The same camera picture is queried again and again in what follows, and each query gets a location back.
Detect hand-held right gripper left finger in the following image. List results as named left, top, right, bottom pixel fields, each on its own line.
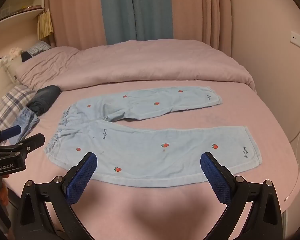
left=15, top=152, right=98, bottom=240

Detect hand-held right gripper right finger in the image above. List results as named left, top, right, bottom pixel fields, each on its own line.
left=200, top=152, right=289, bottom=240

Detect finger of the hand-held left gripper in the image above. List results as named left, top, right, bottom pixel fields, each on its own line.
left=0, top=125, right=22, bottom=144
left=0, top=133, right=46, bottom=155

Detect light blue denim shorts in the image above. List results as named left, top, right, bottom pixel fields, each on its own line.
left=44, top=86, right=263, bottom=188

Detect person's left hand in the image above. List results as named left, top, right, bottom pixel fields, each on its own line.
left=0, top=174, right=10, bottom=207

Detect folded light blue denim garment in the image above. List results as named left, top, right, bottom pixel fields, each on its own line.
left=11, top=107, right=40, bottom=143

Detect plaid pillow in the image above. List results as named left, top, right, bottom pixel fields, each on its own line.
left=0, top=84, right=37, bottom=133

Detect dark grey rolled garment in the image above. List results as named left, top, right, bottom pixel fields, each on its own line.
left=26, top=85, right=61, bottom=117

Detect beige headboard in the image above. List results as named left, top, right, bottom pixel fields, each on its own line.
left=0, top=62, right=23, bottom=110

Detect white plush toy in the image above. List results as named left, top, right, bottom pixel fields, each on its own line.
left=0, top=47, right=23, bottom=74

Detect checkered pillow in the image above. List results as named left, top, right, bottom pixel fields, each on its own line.
left=21, top=41, right=52, bottom=62

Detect yellow tasselled cloth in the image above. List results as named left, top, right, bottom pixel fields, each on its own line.
left=37, top=9, right=53, bottom=40

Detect pink duvet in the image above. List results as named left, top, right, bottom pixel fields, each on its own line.
left=16, top=39, right=255, bottom=92

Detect pink curtain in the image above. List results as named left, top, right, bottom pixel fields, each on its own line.
left=170, top=0, right=232, bottom=55
left=48, top=0, right=108, bottom=48

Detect blue curtain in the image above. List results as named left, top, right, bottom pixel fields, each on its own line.
left=99, top=0, right=174, bottom=45

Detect white cable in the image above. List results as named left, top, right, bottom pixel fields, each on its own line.
left=289, top=120, right=300, bottom=144

